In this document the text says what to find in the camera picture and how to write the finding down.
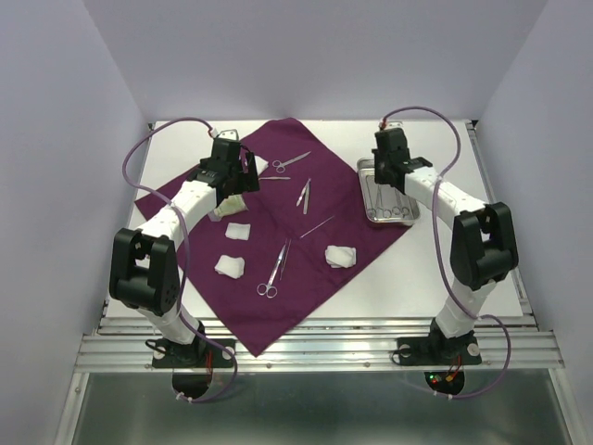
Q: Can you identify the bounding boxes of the stainless steel instrument tray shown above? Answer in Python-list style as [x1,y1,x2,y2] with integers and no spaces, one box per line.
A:
[357,159,421,226]

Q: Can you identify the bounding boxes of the steel forceps ring handled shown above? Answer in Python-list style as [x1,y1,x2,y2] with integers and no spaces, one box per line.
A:
[375,184,392,218]

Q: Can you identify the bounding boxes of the thin steel probe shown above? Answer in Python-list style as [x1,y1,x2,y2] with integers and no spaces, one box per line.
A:
[299,215,335,239]

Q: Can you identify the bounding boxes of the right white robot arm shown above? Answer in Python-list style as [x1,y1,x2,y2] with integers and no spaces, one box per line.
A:
[372,128,518,362]

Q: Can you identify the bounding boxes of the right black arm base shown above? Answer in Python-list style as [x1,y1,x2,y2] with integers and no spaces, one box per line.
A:
[390,323,482,367]

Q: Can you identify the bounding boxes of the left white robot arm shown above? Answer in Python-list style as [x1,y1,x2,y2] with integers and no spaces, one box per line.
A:
[108,138,259,365]

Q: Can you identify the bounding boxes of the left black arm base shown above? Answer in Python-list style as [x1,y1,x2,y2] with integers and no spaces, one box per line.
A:
[145,337,233,369]

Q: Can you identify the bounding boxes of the purple surgical drape cloth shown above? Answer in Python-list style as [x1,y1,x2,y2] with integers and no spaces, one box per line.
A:
[133,117,413,358]

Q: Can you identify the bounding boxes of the white gauze pad top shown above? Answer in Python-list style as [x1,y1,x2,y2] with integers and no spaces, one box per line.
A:
[255,156,269,174]

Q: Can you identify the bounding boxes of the white gauze pad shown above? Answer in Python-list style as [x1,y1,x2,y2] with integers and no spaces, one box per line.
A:
[325,245,357,269]
[225,222,251,241]
[255,156,269,174]
[214,255,246,279]

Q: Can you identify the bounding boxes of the small steel tweezers top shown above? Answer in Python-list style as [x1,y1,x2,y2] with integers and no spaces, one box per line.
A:
[259,176,291,181]

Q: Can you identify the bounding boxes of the steel scissors top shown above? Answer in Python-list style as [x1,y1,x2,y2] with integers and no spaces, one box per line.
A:
[272,151,310,173]

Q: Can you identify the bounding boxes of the steel scissors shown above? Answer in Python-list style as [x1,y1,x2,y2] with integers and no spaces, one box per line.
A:
[272,151,310,173]
[257,246,286,299]

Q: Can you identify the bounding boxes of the white gauze pad upper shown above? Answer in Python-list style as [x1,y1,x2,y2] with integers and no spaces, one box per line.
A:
[225,222,251,241]

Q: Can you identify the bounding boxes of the white gauze pad lower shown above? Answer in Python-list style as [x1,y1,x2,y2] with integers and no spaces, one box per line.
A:
[214,255,246,279]

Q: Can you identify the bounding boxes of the steel scissors bottom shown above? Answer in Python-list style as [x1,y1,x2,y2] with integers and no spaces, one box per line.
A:
[257,246,286,299]

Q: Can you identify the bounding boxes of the white gauze pad right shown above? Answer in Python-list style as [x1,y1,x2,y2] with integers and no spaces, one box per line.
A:
[325,245,357,269]

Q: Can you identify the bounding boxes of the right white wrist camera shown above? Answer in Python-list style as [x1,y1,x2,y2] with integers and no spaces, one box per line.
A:
[385,121,404,130]

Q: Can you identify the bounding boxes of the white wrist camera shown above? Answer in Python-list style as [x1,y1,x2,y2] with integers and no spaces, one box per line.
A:
[212,129,240,140]
[385,121,404,130]

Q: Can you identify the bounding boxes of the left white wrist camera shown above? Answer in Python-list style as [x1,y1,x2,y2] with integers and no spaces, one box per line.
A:
[212,129,240,140]

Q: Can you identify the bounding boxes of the aluminium frame rail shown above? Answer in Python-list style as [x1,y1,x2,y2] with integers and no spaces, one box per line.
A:
[75,315,564,374]

